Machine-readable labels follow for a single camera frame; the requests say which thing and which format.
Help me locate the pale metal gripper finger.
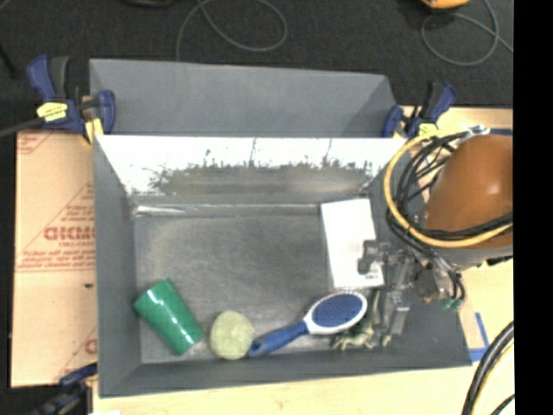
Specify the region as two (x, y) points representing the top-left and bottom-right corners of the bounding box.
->
(357, 239), (391, 275)
(385, 292), (410, 337)

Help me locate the white box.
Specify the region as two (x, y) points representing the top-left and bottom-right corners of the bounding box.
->
(320, 197), (386, 291)

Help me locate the green toy dinosaur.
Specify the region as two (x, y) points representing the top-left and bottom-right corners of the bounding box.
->
(330, 290), (394, 352)

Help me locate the grey metal bin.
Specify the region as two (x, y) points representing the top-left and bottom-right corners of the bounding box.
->
(88, 58), (474, 397)

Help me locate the pale green round sponge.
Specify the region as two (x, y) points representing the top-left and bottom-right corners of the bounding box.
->
(208, 310), (256, 361)

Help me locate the green plastic cup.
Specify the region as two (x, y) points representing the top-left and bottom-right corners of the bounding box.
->
(131, 277), (206, 356)

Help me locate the brown cardboard board red print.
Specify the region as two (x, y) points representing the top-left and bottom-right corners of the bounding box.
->
(9, 130), (99, 388)

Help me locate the blue and white hairbrush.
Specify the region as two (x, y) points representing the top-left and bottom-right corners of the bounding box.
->
(246, 290), (369, 358)

